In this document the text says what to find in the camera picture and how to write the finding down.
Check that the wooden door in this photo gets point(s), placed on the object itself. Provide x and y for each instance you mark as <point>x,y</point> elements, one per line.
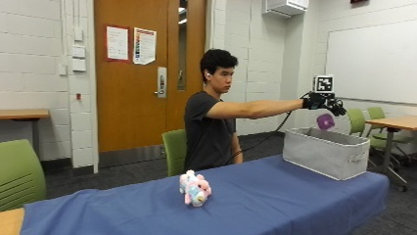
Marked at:
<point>130,107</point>

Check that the the person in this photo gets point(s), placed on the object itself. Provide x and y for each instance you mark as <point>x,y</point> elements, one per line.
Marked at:
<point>208,130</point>

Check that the narrow door window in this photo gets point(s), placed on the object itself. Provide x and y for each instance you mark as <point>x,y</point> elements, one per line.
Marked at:
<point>182,45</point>

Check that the white notice with red frame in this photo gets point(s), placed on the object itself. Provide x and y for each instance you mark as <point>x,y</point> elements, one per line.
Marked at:
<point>117,43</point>

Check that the blue tablecloth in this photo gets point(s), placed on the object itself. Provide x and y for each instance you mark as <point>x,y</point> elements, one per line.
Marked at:
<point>269,202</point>

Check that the small red wall device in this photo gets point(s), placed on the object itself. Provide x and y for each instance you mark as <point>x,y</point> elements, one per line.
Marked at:
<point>79,96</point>

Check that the wooden table with metal legs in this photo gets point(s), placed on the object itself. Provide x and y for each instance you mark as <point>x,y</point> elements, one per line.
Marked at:
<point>397,123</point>

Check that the white wall switch plate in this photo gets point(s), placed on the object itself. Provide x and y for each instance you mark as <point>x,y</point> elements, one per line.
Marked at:
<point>79,52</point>
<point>79,65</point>

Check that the grey fabric storage bin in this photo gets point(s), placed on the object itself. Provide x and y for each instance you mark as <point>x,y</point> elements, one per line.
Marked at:
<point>324,153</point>

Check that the wooden side table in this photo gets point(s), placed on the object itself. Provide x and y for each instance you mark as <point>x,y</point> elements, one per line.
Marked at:
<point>21,114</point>

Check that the colourful paper poster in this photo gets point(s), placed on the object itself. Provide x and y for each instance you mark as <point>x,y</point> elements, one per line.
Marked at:
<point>144,45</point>

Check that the purple soft toy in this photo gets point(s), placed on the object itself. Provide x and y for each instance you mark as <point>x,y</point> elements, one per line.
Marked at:
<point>325,121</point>

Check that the white marker cube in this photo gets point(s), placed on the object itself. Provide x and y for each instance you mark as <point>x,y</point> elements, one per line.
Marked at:
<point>324,84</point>

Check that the pink plush toy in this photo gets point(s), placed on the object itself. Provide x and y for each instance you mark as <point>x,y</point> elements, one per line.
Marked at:
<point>194,188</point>

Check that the metal door kick plate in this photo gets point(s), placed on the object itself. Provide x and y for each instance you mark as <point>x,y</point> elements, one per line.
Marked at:
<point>130,156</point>

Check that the whiteboard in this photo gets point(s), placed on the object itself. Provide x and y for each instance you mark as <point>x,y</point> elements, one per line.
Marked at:
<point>373,62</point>

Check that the white wall unit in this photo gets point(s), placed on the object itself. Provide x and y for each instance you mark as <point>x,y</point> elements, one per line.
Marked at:
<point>284,6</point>

